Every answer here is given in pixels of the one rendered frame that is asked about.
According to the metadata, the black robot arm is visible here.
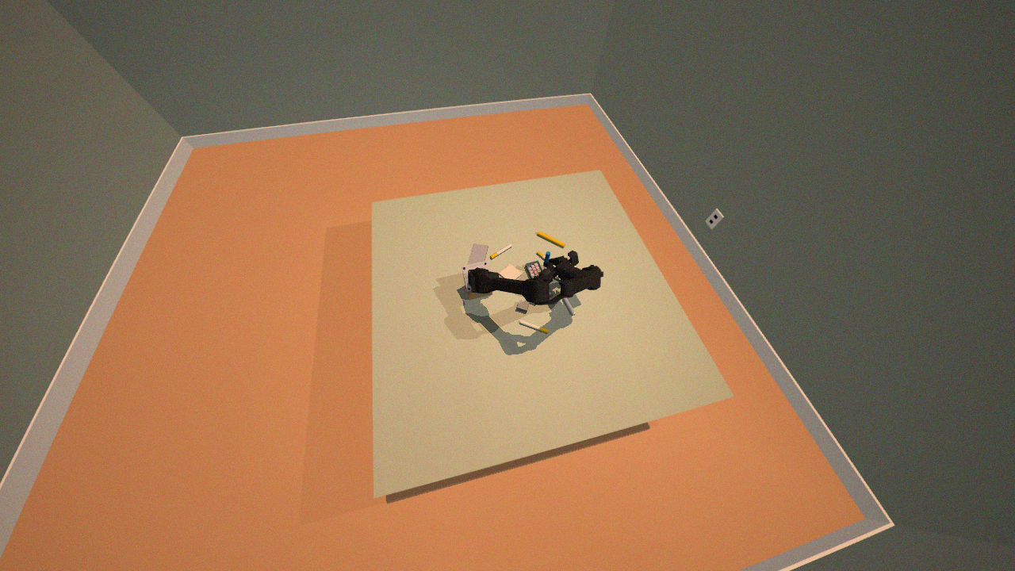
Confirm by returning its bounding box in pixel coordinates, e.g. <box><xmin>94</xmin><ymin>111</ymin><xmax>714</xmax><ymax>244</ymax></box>
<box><xmin>469</xmin><ymin>265</ymin><xmax>603</xmax><ymax>305</ymax></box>

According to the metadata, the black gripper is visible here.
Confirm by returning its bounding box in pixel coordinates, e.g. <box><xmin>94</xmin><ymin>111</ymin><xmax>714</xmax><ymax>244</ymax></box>
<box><xmin>539</xmin><ymin>251</ymin><xmax>579</xmax><ymax>280</ymax></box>

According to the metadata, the grey keyboard with keys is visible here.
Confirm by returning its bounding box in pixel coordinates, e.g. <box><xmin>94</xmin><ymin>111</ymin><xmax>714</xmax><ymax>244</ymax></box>
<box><xmin>525</xmin><ymin>260</ymin><xmax>553</xmax><ymax>297</ymax></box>

